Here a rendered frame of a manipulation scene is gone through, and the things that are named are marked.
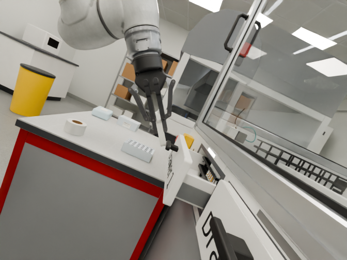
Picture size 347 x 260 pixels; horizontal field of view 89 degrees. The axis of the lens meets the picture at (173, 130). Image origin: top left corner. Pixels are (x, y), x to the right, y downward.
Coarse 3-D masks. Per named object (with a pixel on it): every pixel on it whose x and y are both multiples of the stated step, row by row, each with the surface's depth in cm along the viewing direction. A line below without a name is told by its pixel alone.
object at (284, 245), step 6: (258, 216) 22; (264, 216) 21; (264, 222) 21; (270, 222) 20; (270, 228) 20; (276, 234) 19; (276, 240) 18; (282, 240) 18; (282, 246) 17; (288, 246) 17; (288, 252) 16; (294, 252) 16; (294, 258) 16; (300, 258) 15
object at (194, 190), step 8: (192, 152) 61; (192, 160) 62; (200, 160) 62; (192, 168) 62; (192, 176) 37; (184, 184) 37; (192, 184) 38; (200, 184) 38; (208, 184) 38; (184, 192) 38; (192, 192) 38; (200, 192) 38; (208, 192) 38; (184, 200) 38; (192, 200) 38; (200, 200) 38
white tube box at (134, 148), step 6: (126, 144) 70; (132, 144) 72; (138, 144) 76; (144, 144) 78; (126, 150) 70; (132, 150) 70; (138, 150) 70; (144, 150) 72; (150, 150) 76; (138, 156) 70; (144, 156) 70; (150, 156) 70
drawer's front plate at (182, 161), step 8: (176, 144) 58; (184, 144) 48; (176, 152) 50; (184, 152) 39; (168, 160) 59; (176, 160) 44; (184, 160) 35; (176, 168) 39; (184, 168) 35; (168, 176) 44; (176, 176) 36; (184, 176) 35; (168, 184) 40; (176, 184) 36; (168, 192) 36; (176, 192) 36; (168, 200) 36
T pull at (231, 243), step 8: (216, 224) 20; (216, 232) 19; (224, 232) 19; (216, 240) 19; (224, 240) 18; (232, 240) 19; (240, 240) 19; (216, 248) 18; (224, 248) 17; (232, 248) 17; (240, 248) 18; (248, 248) 19; (224, 256) 16; (232, 256) 16; (240, 256) 17; (248, 256) 18
